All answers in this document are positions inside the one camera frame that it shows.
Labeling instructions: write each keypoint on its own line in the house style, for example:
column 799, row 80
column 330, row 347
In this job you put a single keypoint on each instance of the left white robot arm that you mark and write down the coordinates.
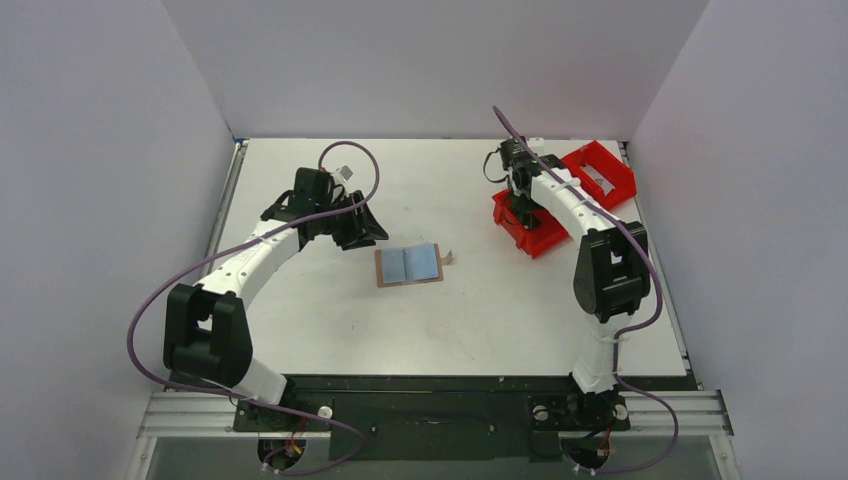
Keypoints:
column 207, row 335

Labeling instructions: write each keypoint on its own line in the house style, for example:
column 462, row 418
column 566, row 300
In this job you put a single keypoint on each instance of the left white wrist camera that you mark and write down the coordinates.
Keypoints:
column 342, row 175

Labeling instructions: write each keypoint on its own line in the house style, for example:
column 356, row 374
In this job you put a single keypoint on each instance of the aluminium frame rail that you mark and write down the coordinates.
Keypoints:
column 197, row 415

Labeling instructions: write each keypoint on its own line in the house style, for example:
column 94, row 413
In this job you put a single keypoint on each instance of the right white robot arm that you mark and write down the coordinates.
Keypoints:
column 610, row 280

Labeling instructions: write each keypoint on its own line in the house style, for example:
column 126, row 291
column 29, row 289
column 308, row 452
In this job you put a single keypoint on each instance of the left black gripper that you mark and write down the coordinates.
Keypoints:
column 363, row 231

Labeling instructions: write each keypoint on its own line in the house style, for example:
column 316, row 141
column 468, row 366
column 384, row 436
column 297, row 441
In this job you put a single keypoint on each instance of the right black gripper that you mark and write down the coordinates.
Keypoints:
column 526, row 209

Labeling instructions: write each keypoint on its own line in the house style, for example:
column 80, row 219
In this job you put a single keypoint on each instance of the red three-compartment bin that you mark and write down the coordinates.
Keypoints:
column 566, row 195

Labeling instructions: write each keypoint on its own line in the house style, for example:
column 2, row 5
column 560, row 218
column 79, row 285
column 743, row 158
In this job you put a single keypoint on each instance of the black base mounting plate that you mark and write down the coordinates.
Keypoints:
column 463, row 417

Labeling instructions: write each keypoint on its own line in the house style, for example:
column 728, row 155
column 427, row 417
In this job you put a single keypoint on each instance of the white patterned card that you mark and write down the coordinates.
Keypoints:
column 602, row 182

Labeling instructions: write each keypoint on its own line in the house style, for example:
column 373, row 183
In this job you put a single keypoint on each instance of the brown leather card holder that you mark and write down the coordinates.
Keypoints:
column 419, row 264

